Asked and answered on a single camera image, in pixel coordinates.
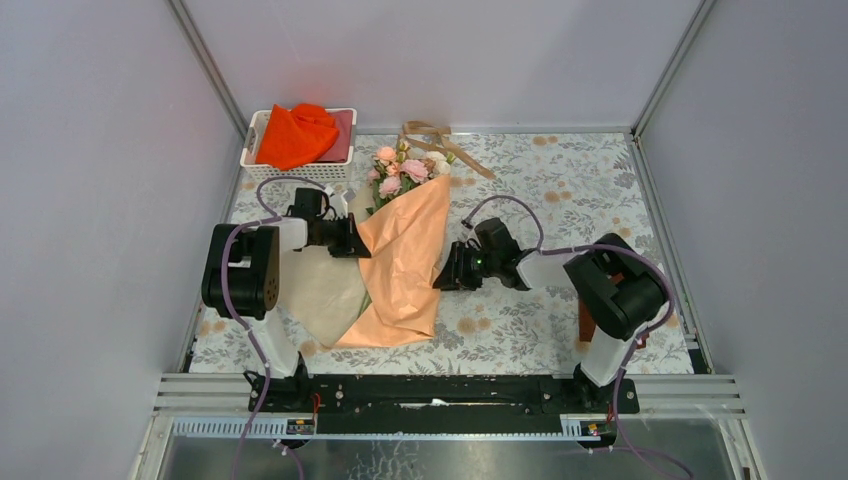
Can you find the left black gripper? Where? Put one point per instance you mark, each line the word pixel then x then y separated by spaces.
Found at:
pixel 351 245

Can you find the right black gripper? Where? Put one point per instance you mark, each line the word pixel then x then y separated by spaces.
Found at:
pixel 450 278

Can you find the beige orange wrapping paper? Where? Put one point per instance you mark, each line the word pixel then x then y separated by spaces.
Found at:
pixel 383 301

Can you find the white plastic basket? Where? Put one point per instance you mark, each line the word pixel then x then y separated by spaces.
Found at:
pixel 320 172

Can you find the pink rose stems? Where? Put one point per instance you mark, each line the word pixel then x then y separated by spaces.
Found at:
pixel 400 168

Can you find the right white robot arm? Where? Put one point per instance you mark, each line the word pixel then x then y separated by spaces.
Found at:
pixel 619 290

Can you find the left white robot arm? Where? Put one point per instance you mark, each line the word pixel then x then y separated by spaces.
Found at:
pixel 242 276

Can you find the floral table cloth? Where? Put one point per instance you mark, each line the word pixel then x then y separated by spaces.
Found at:
pixel 551 190

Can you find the dark red cloth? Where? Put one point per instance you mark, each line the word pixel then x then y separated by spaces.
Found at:
pixel 345 120

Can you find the orange cloth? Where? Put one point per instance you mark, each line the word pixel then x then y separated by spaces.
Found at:
pixel 296 137

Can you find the tan ribbon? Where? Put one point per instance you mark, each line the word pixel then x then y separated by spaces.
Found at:
pixel 428 137

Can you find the brown wooden block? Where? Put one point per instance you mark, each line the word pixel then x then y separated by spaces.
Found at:
pixel 586 324

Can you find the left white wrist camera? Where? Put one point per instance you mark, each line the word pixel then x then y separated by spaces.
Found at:
pixel 337 202

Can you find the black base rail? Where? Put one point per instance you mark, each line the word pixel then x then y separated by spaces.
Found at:
pixel 428 404

